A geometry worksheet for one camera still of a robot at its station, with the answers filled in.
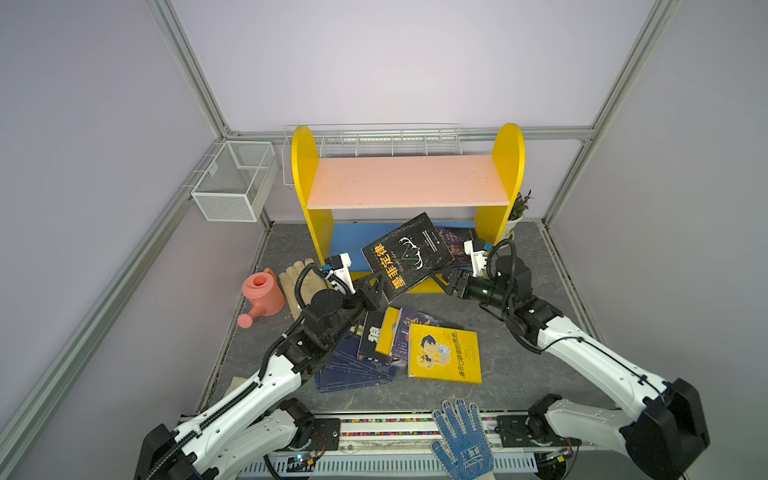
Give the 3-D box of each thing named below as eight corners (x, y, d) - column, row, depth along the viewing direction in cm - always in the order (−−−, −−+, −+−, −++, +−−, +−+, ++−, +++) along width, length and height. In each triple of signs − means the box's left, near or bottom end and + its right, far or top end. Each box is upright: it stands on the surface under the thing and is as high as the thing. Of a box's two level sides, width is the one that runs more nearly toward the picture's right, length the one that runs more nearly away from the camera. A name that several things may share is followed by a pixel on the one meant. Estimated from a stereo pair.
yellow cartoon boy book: (408, 383, 83) (409, 377, 78) (407, 332, 93) (408, 324, 88) (481, 383, 83) (486, 377, 78) (473, 332, 93) (476, 324, 88)
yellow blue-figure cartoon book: (376, 358, 89) (375, 349, 83) (387, 316, 97) (386, 305, 92) (392, 362, 88) (391, 352, 82) (401, 319, 97) (401, 308, 91)
